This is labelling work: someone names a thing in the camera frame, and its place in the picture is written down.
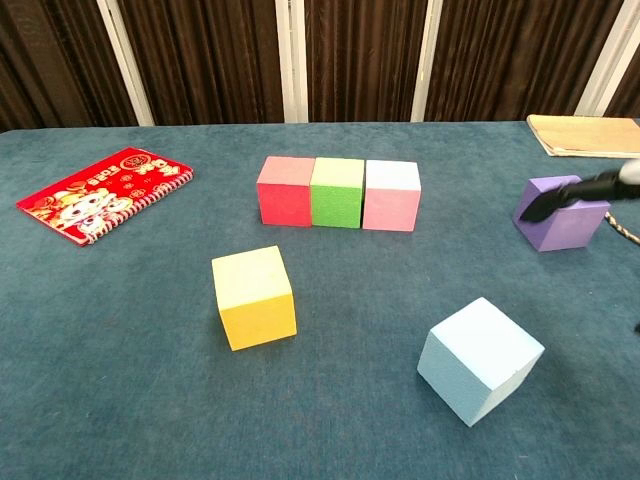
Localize brown kraft paper notepad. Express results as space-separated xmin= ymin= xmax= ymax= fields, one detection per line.
xmin=526 ymin=113 xmax=640 ymax=160

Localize purple block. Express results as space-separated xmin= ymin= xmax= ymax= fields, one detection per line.
xmin=512 ymin=174 xmax=612 ymax=252

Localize teal felt table cover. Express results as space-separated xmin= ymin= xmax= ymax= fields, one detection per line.
xmin=0 ymin=118 xmax=640 ymax=480

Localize pink block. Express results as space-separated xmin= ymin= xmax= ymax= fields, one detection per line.
xmin=255 ymin=155 xmax=317 ymax=228

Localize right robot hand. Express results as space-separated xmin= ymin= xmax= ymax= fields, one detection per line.
xmin=519 ymin=158 xmax=640 ymax=225

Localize yellow block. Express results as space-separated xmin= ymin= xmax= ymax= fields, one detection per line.
xmin=210 ymin=244 xmax=298 ymax=352

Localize red spiral cartoon notebook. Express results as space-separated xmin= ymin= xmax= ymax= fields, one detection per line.
xmin=15 ymin=146 xmax=195 ymax=248

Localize white partition frame post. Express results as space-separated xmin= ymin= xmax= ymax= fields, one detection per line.
xmin=274 ymin=0 xmax=310 ymax=124
xmin=96 ymin=0 xmax=155 ymax=127
xmin=410 ymin=0 xmax=444 ymax=123
xmin=573 ymin=0 xmax=640 ymax=117

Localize light blue block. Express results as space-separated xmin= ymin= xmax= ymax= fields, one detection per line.
xmin=416 ymin=296 xmax=546 ymax=428

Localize green foam cube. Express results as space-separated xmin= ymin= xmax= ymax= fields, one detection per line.
xmin=309 ymin=156 xmax=366 ymax=230

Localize dark brown pleated curtain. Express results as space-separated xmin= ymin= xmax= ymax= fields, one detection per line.
xmin=0 ymin=0 xmax=640 ymax=134

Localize braided beige rope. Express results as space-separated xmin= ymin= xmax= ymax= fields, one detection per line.
xmin=603 ymin=209 xmax=640 ymax=246

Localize pink foam cube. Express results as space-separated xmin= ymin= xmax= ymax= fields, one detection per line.
xmin=361 ymin=159 xmax=422 ymax=233

